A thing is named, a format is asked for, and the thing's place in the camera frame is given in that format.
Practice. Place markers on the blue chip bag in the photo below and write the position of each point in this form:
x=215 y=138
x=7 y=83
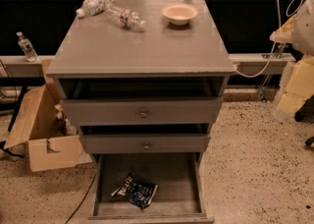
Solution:
x=137 y=193

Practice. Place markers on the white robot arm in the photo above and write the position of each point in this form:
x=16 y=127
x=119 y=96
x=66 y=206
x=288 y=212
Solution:
x=297 y=81

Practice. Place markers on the brass top drawer knob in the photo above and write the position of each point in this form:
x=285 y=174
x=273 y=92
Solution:
x=143 y=114

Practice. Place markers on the brass drawer knob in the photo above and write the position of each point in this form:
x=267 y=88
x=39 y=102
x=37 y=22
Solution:
x=143 y=114
x=146 y=146

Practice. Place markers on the grey drawer cabinet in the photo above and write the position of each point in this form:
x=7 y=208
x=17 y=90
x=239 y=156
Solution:
x=102 y=61

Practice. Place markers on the grey top drawer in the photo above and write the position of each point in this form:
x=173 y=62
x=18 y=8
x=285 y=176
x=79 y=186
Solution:
x=121 y=112

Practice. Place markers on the grey drawer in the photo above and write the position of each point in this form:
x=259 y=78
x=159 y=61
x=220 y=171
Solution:
x=131 y=138
x=121 y=112
x=178 y=200

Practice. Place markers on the brass middle drawer knob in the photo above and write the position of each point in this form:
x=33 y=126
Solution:
x=146 y=146

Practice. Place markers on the grey middle drawer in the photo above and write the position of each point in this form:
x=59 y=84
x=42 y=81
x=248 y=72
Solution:
x=131 y=138

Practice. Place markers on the grey bottom drawer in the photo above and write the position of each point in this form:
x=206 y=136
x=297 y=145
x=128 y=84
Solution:
x=178 y=200

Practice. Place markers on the white bowl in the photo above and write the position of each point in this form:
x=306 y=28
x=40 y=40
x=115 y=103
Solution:
x=179 y=14

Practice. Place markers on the clear bottle red label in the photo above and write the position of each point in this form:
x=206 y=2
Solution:
x=126 y=18

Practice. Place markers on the crushed clear water bottle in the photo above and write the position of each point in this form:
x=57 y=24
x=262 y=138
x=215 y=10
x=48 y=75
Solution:
x=93 y=7

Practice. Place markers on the open cardboard box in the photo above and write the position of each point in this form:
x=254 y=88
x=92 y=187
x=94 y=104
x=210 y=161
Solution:
x=52 y=142

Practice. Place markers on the standing water bottle on ledge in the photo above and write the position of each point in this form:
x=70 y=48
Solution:
x=27 y=47

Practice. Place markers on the metal ledge rail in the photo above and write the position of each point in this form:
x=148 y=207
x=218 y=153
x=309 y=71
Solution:
x=249 y=64

